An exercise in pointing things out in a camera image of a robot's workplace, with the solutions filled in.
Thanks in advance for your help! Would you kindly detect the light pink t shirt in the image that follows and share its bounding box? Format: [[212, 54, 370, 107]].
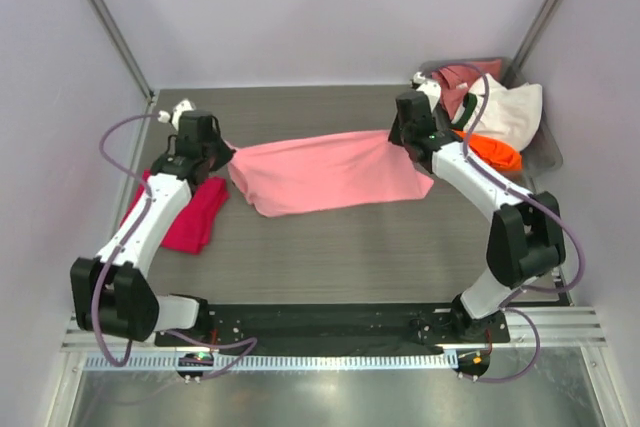
[[228, 130, 434, 218]]

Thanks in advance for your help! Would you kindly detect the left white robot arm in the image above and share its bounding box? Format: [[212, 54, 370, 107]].
[[70, 100, 234, 346]]

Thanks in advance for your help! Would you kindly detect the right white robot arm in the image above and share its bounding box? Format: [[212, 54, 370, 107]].
[[389, 90, 566, 343]]

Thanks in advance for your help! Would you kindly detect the folded magenta t shirt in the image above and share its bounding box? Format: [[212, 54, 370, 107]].
[[122, 169, 231, 256]]

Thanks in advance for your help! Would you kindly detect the dusty rose t shirt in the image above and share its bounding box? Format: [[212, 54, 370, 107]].
[[431, 59, 502, 120]]

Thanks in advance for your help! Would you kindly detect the orange t shirt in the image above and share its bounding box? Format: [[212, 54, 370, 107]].
[[469, 134, 523, 174]]

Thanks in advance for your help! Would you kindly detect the white t shirt green collar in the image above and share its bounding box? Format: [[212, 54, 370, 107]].
[[451, 74, 543, 152]]

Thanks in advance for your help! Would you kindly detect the grey plastic tray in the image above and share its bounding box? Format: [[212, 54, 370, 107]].
[[417, 57, 563, 177]]

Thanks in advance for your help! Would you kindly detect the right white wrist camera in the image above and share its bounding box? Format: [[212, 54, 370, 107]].
[[411, 72, 442, 111]]

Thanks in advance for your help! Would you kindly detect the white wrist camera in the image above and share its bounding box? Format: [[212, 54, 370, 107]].
[[157, 99, 195, 131], [411, 72, 442, 111]]

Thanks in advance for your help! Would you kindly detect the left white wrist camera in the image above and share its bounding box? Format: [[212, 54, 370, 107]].
[[157, 99, 195, 131]]

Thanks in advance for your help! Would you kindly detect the left aluminium frame post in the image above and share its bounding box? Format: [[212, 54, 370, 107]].
[[88, 0, 155, 104]]

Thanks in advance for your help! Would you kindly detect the aluminium frame post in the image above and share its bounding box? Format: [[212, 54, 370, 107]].
[[512, 0, 563, 69], [88, 0, 155, 104]]

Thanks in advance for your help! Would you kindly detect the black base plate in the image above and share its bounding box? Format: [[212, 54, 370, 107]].
[[185, 303, 510, 357]]

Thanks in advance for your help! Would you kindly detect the right aluminium frame post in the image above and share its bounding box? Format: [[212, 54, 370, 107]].
[[512, 0, 563, 69]]

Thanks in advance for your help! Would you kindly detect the white slotted cable duct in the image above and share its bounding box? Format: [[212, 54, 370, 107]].
[[84, 352, 459, 372]]

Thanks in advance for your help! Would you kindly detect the aluminium front rail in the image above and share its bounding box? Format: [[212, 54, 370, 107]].
[[60, 306, 607, 353]]

